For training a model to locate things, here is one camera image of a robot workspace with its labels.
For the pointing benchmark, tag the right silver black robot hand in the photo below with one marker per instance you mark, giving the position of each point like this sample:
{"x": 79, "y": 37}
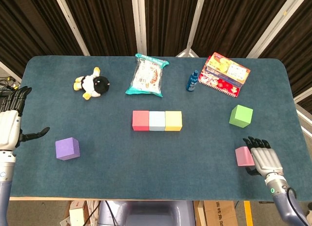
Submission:
{"x": 265, "y": 160}

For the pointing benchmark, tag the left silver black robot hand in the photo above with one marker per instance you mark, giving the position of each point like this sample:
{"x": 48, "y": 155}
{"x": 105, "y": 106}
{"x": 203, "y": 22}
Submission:
{"x": 9, "y": 128}

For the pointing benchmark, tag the pink foam cube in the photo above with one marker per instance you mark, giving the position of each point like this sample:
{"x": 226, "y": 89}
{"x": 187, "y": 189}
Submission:
{"x": 243, "y": 156}

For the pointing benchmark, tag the yellow foam cube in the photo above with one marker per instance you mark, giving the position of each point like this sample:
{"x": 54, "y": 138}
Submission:
{"x": 173, "y": 119}

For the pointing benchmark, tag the light blue foam cube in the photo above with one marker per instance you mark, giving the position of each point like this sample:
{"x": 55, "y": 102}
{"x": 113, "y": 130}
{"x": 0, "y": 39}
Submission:
{"x": 157, "y": 119}

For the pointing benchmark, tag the red foam cube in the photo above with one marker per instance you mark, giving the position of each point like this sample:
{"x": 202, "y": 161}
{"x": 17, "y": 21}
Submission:
{"x": 140, "y": 119}

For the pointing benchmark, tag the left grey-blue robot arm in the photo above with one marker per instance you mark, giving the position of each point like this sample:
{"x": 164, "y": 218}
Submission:
{"x": 5, "y": 187}

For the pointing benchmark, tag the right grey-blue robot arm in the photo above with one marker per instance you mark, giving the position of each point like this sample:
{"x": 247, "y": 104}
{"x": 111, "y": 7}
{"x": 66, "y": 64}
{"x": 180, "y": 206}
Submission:
{"x": 285, "y": 206}

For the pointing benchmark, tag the green foam cube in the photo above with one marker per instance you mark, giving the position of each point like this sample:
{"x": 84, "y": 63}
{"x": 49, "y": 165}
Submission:
{"x": 241, "y": 116}

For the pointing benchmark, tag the purple foam cube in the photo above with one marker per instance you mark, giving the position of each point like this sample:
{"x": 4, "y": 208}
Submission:
{"x": 67, "y": 149}

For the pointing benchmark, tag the red spiral notebook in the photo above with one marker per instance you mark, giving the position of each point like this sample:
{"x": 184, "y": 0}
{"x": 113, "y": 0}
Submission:
{"x": 219, "y": 85}

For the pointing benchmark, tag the black white penguin plush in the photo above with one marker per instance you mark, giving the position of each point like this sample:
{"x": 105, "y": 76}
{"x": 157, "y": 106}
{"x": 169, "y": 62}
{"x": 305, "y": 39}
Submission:
{"x": 97, "y": 84}

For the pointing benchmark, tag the yellow blue carton box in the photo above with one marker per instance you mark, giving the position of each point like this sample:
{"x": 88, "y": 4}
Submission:
{"x": 229, "y": 67}

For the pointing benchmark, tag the dark brown curtain panel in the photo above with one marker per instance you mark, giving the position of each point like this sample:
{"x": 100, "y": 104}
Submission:
{"x": 104, "y": 23}
{"x": 29, "y": 28}
{"x": 297, "y": 40}
{"x": 231, "y": 23}
{"x": 168, "y": 21}

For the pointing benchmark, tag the blue spray bottle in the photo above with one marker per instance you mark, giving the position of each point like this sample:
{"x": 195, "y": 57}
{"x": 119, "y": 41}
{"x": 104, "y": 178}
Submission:
{"x": 192, "y": 82}

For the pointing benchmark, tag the white brown cardboard box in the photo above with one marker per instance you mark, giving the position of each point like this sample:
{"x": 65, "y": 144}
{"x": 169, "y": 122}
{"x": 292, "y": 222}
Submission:
{"x": 76, "y": 215}

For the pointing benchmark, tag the teal carpet table mat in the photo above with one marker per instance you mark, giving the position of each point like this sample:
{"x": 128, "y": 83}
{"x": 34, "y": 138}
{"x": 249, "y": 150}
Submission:
{"x": 146, "y": 167}

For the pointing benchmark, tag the grey-blue robot torso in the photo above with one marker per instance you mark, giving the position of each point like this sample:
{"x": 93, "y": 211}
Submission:
{"x": 146, "y": 213}

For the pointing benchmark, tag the teal clear snack bag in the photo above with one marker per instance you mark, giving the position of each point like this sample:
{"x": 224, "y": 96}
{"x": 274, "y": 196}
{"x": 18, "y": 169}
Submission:
{"x": 146, "y": 77}

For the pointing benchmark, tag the white partition frame post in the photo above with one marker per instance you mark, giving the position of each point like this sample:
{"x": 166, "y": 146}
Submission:
{"x": 70, "y": 21}
{"x": 274, "y": 23}
{"x": 139, "y": 23}
{"x": 196, "y": 16}

